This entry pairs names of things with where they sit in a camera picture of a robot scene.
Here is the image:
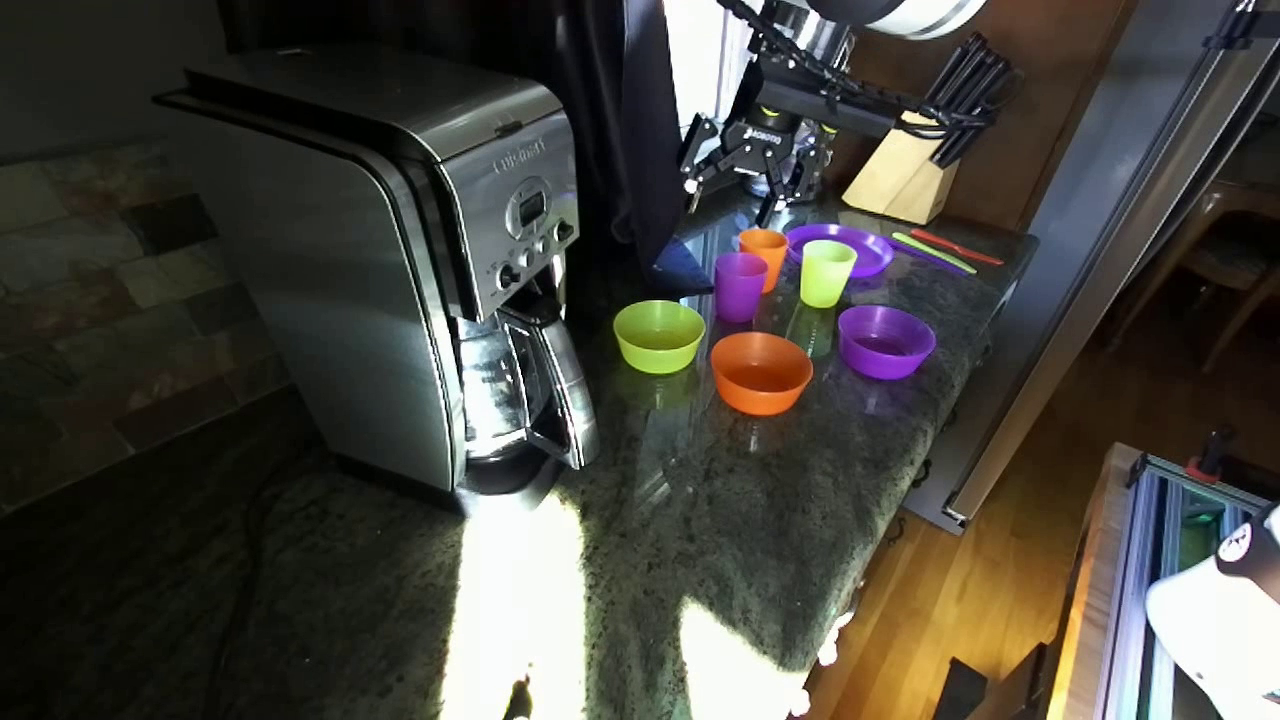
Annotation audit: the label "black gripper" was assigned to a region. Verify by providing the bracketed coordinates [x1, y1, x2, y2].
[670, 109, 827, 206]

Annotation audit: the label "purple plastic cup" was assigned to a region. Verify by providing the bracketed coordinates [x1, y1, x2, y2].
[711, 251, 777, 333]

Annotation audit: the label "green plastic cup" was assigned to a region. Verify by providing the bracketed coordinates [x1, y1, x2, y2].
[797, 237, 862, 314]

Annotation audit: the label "green plastic bowl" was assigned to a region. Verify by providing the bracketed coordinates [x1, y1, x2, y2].
[606, 295, 711, 378]

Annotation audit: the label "orange plastic bowl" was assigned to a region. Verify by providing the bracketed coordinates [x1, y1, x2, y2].
[709, 326, 821, 422]

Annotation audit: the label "purple plastic bowl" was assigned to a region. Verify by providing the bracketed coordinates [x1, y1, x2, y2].
[832, 298, 938, 388]

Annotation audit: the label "orange plastic cup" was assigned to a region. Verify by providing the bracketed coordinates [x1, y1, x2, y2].
[737, 222, 797, 295]

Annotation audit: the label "purple plastic plate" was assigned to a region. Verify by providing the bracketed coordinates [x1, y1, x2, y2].
[780, 218, 901, 291]

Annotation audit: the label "wooden knife block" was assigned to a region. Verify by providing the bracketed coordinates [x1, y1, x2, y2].
[840, 124, 963, 228]

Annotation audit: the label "green plastic utensil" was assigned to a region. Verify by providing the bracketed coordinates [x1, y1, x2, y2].
[888, 228, 985, 279]

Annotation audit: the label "orange plastic utensil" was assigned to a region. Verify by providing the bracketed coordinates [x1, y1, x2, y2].
[908, 222, 1007, 272]

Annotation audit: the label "glass coffee carafe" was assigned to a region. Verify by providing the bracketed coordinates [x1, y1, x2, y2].
[454, 285, 604, 501]

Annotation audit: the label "grey metal appliance panel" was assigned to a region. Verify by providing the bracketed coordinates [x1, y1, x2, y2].
[908, 0, 1280, 536]

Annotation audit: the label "stainless steel coffee maker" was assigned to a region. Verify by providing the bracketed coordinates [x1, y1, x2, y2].
[151, 45, 604, 519]

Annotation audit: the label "wooden chair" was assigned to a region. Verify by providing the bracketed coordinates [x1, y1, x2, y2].
[1172, 177, 1280, 378]

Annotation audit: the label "white rounded object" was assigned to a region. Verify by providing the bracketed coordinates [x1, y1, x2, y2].
[1144, 502, 1280, 720]

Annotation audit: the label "window with white frame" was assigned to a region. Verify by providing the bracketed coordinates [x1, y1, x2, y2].
[659, 0, 780, 182]

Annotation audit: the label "black knife handles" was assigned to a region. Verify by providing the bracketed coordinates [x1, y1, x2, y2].
[925, 32, 1020, 171]

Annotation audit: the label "metal frame cart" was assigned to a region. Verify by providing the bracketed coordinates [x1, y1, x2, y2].
[1044, 438, 1280, 720]

